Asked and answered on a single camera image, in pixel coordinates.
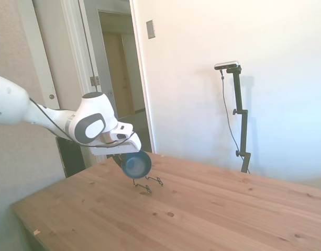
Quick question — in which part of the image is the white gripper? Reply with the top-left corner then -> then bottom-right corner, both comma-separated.
91,134 -> 143,170

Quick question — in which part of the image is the blue ceramic bowl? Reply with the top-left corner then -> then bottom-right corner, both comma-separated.
121,151 -> 153,180

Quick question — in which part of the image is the black control box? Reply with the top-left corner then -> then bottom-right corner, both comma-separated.
55,135 -> 86,179

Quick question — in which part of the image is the white door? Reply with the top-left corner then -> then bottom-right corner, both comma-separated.
18,0 -> 103,113

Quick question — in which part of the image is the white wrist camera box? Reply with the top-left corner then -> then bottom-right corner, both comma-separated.
108,122 -> 134,143

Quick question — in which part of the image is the black wire bowl rack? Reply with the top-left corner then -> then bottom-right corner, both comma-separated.
131,176 -> 164,195

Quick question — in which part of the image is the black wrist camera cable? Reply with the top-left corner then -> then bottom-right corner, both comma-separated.
28,97 -> 137,148

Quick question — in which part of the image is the white door frame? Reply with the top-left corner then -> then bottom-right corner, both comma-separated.
78,0 -> 157,154

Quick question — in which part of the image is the black jointed camera stand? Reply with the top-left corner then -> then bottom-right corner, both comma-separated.
225,65 -> 252,174

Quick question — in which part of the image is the thin grey camera cable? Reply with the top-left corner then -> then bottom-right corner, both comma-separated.
219,69 -> 242,158

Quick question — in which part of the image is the grey light switch plate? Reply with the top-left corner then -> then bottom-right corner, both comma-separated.
146,19 -> 157,40

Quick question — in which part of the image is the silver stereo camera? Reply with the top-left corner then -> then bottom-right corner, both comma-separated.
214,60 -> 240,71

